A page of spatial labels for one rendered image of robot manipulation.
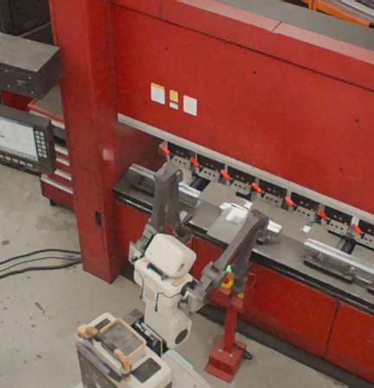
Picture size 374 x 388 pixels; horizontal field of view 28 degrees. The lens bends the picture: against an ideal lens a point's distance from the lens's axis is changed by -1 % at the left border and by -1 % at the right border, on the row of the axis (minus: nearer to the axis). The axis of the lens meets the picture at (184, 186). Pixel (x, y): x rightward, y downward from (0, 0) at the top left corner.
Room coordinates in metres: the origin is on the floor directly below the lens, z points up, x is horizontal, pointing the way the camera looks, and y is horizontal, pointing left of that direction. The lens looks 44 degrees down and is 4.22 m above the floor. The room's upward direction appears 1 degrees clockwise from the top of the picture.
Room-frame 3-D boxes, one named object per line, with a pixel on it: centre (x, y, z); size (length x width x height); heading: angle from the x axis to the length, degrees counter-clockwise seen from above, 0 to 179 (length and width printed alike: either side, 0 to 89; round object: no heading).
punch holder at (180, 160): (3.39, 0.02, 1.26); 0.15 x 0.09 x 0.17; 59
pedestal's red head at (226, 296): (2.78, -0.30, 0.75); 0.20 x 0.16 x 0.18; 61
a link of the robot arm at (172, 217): (2.86, 0.06, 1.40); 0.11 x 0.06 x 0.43; 45
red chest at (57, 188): (4.24, 0.76, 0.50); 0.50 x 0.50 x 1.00; 59
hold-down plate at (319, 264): (2.82, -0.84, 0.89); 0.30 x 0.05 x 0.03; 59
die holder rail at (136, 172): (3.46, 0.12, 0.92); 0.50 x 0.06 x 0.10; 59
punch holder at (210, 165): (3.29, -0.15, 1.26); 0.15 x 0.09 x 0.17; 59
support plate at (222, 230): (3.05, -0.27, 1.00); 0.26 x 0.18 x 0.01; 149
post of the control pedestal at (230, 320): (2.78, -0.30, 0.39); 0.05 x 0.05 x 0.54; 61
